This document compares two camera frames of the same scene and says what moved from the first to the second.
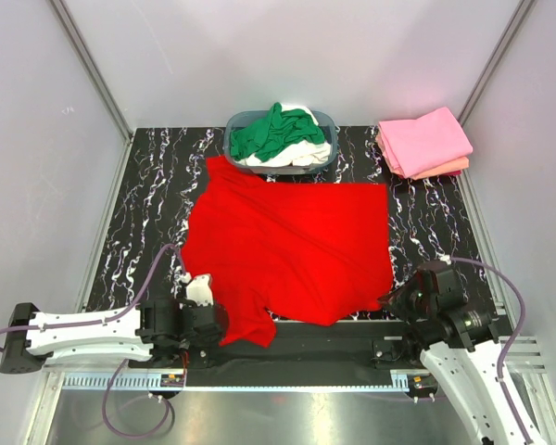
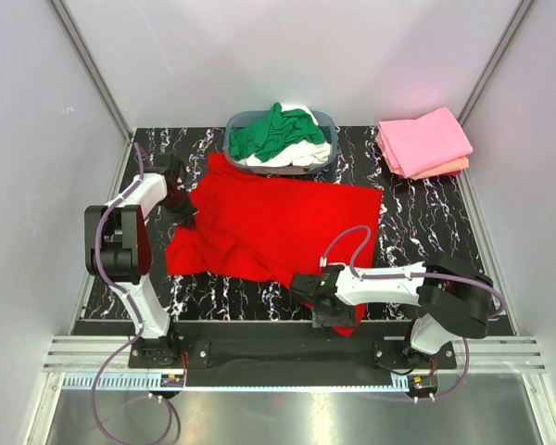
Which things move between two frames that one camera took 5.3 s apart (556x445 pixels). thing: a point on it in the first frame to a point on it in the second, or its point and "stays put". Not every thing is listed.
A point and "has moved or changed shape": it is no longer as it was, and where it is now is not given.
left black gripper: [206, 341] to [189, 222]
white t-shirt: [311, 155] stays put
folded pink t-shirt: [413, 146] stays put
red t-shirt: [264, 247] has moved or changed shape
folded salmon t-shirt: [449, 167] stays put
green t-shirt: [281, 131] stays put
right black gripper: [396, 299] to [346, 319]
